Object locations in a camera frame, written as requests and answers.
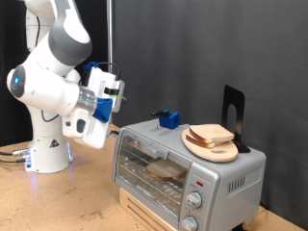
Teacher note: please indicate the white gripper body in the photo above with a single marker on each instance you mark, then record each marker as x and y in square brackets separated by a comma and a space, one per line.
[94, 134]

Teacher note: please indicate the blue mounted wrist camera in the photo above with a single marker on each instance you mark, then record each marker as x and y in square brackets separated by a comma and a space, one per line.
[103, 110]

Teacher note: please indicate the oval wooden cutting board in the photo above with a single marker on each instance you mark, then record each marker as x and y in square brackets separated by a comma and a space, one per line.
[218, 154]

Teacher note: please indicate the red oven indicator light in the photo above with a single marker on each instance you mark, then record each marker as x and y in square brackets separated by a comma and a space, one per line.
[200, 184]

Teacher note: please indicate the silver toaster oven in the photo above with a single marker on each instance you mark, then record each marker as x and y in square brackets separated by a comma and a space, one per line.
[224, 199]

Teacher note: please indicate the silver oven timer knob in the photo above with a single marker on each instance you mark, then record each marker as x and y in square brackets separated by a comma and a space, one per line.
[190, 223]

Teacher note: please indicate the tan bread slice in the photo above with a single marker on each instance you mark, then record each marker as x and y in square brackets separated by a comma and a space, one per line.
[200, 143]
[210, 132]

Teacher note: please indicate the dark grey backdrop panel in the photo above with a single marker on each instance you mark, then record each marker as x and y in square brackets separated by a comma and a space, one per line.
[208, 48]

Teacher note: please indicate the white bread slice brown crust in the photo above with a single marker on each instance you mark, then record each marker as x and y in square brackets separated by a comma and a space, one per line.
[166, 169]

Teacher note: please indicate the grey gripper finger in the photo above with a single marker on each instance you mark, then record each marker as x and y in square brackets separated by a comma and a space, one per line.
[113, 133]
[123, 99]

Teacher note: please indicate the metal spatula with blue block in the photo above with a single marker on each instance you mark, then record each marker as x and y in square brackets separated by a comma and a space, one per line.
[169, 120]

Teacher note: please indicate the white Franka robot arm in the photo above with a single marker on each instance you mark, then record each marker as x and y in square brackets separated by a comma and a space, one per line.
[41, 89]

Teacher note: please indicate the black backdrop curtain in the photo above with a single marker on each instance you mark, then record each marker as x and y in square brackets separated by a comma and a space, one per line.
[12, 38]

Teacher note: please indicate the wooden box under oven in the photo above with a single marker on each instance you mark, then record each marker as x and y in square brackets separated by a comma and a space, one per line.
[138, 215]

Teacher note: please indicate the silver oven temperature knob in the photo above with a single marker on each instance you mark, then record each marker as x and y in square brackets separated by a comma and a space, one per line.
[194, 200]

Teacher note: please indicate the vertical metal pole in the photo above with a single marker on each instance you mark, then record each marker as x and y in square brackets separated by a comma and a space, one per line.
[110, 32]

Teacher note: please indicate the black metal bookend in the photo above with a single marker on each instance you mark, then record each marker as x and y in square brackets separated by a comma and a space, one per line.
[239, 96]

